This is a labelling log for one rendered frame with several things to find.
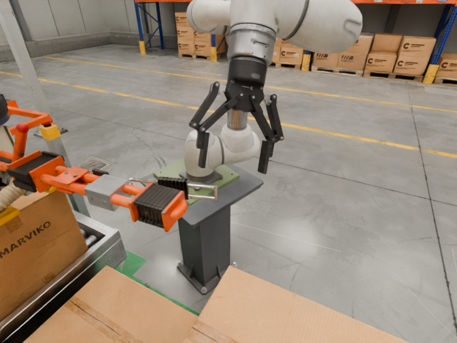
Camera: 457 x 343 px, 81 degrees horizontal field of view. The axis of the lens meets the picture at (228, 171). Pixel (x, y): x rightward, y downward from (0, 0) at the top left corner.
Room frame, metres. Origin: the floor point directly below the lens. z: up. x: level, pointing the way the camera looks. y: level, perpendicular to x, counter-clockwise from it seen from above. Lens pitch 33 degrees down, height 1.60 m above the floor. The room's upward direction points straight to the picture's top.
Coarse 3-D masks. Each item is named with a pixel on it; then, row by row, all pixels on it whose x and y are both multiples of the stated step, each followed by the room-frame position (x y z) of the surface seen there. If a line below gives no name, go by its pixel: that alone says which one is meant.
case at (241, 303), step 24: (216, 288) 0.43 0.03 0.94; (240, 288) 0.43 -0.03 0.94; (264, 288) 0.43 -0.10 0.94; (216, 312) 0.36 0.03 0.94; (240, 312) 0.36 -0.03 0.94; (264, 312) 0.36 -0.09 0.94; (288, 312) 0.36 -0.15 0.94; (312, 312) 0.36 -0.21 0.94; (336, 312) 0.36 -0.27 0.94; (192, 336) 0.31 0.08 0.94; (216, 336) 0.31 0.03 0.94; (240, 336) 0.31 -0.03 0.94; (264, 336) 0.31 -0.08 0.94; (288, 336) 0.31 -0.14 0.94; (312, 336) 0.31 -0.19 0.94; (336, 336) 0.31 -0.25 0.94; (360, 336) 0.31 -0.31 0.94; (384, 336) 0.31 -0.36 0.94
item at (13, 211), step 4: (4, 208) 0.53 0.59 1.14; (8, 208) 0.54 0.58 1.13; (12, 208) 0.54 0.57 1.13; (16, 208) 0.54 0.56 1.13; (0, 212) 0.52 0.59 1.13; (4, 212) 0.52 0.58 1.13; (8, 212) 0.52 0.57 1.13; (12, 212) 0.53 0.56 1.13; (16, 212) 0.53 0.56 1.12; (0, 216) 0.51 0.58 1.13; (4, 216) 0.51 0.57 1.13; (8, 216) 0.51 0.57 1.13; (12, 216) 0.52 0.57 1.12; (0, 220) 0.50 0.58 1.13; (4, 220) 0.50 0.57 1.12; (8, 220) 0.51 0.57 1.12; (0, 224) 0.49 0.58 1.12
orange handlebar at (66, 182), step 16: (16, 112) 0.95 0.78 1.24; (32, 112) 0.92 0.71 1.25; (48, 176) 0.51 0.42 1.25; (64, 176) 0.51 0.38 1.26; (80, 176) 0.51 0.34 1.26; (96, 176) 0.51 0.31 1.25; (64, 192) 0.48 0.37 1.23; (80, 192) 0.46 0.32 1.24; (128, 192) 0.47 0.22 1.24; (176, 208) 0.40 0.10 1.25
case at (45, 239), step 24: (24, 216) 0.74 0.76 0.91; (48, 216) 0.81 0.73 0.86; (72, 216) 0.88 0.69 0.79; (0, 240) 0.66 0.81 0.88; (24, 240) 0.71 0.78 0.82; (48, 240) 0.77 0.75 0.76; (72, 240) 0.84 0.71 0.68; (0, 264) 0.62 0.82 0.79; (24, 264) 0.68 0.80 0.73; (48, 264) 0.74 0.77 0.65; (0, 288) 0.59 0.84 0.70; (24, 288) 0.64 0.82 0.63; (0, 312) 0.55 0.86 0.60
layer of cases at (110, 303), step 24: (96, 288) 0.69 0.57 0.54; (120, 288) 0.69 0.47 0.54; (144, 288) 0.69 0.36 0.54; (72, 312) 0.59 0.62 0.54; (96, 312) 0.59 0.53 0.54; (120, 312) 0.59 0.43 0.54; (144, 312) 0.59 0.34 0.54; (168, 312) 0.59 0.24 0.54; (48, 336) 0.50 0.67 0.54; (72, 336) 0.50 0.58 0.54; (96, 336) 0.50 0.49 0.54; (120, 336) 0.50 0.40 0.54; (144, 336) 0.50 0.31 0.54; (168, 336) 0.50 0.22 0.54
